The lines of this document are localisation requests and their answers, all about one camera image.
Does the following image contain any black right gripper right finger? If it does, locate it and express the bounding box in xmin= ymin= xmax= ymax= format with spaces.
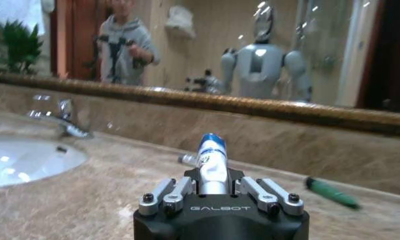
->
xmin=227 ymin=167 xmax=305 ymax=216

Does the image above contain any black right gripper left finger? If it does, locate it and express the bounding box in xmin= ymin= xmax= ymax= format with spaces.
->
xmin=139 ymin=168 xmax=204 ymax=216

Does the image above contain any white blue toothpaste tube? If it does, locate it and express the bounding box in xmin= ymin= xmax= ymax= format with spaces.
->
xmin=193 ymin=133 xmax=228 ymax=195

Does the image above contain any white round sink basin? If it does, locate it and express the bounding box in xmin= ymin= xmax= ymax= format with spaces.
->
xmin=0 ymin=135 xmax=89 ymax=189

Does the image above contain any small clear plastic bottle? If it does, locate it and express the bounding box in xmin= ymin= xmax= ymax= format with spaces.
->
xmin=176 ymin=153 xmax=199 ymax=165

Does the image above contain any green toothbrush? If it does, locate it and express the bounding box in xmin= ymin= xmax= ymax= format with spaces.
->
xmin=303 ymin=176 xmax=361 ymax=210

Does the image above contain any chrome faucet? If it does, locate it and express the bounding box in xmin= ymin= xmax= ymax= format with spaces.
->
xmin=25 ymin=94 xmax=95 ymax=140

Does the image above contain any green potted plant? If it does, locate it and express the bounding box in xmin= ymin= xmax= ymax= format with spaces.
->
xmin=0 ymin=16 xmax=47 ymax=75

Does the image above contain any wall mirror with brown frame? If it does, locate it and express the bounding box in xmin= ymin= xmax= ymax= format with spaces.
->
xmin=0 ymin=0 xmax=400 ymax=138

